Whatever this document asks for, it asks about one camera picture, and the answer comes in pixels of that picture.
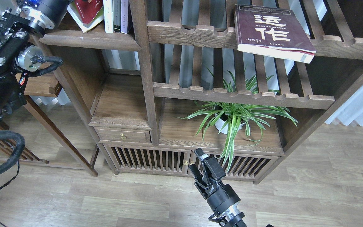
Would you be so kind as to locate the lilac upright book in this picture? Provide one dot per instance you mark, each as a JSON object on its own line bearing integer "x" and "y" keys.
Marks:
{"x": 126, "y": 17}

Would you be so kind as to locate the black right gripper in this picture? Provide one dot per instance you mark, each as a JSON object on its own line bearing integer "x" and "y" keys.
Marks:
{"x": 221, "y": 198}

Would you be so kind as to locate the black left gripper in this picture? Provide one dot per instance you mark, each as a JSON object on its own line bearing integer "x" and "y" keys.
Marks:
{"x": 46, "y": 13}

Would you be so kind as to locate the wooden side table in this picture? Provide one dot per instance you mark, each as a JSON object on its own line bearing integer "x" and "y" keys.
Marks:
{"x": 46, "y": 86}

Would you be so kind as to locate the yellow green book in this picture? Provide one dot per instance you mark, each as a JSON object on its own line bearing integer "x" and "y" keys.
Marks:
{"x": 73, "y": 11}

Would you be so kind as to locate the white upright book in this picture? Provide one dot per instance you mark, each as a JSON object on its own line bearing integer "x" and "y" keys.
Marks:
{"x": 108, "y": 16}

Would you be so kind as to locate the dark grey upright book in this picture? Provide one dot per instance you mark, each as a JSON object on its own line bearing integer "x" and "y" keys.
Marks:
{"x": 117, "y": 15}

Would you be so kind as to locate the white plant pot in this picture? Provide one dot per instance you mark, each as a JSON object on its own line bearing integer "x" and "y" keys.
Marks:
{"x": 221, "y": 121}

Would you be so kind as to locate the green spider plant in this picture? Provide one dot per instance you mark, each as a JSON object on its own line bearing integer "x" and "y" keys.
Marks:
{"x": 243, "y": 114}

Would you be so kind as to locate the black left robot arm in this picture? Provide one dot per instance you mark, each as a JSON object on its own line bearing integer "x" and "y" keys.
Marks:
{"x": 20, "y": 59}

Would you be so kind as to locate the red paperback book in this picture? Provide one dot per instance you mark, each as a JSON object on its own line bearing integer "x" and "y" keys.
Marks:
{"x": 88, "y": 9}

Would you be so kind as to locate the dark maroon large book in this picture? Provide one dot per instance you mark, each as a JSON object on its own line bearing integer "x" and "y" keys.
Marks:
{"x": 272, "y": 32}

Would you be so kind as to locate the brass drawer knob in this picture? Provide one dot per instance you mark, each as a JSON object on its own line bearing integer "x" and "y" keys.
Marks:
{"x": 123, "y": 136}

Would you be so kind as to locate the wooden bookshelf unit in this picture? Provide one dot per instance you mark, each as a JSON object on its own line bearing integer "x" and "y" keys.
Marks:
{"x": 143, "y": 83}

